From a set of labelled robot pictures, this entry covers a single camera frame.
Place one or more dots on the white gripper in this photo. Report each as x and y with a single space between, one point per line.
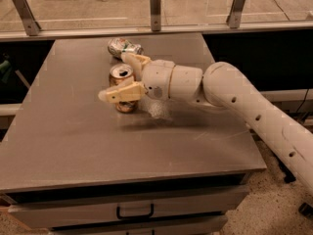
157 77

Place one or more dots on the orange soda can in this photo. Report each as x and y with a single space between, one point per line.
118 73

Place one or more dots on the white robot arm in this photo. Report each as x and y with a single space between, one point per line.
221 85

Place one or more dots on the white bar left side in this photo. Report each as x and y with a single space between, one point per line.
9 109

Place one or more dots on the grey upper drawer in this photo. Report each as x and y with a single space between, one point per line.
102 210

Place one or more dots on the grey drawer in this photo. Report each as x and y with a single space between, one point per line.
102 210
182 225

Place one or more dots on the grey lower drawer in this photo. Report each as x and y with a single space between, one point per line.
182 225

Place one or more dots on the black metal stand leg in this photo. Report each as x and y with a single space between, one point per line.
289 177

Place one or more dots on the black object at right edge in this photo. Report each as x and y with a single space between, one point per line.
306 210

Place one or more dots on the middle metal rail bracket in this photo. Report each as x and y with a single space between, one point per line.
155 13

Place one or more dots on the metal rail bracket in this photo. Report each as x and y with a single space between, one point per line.
235 15
155 13
30 25

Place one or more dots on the left metal rail bracket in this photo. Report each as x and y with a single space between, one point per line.
30 25

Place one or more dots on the right metal rail bracket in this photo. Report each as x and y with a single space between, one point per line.
235 15

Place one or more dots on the horizontal metal rail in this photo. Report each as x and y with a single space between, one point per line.
146 30

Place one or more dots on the black upper drawer handle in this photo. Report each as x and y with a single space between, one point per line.
135 212

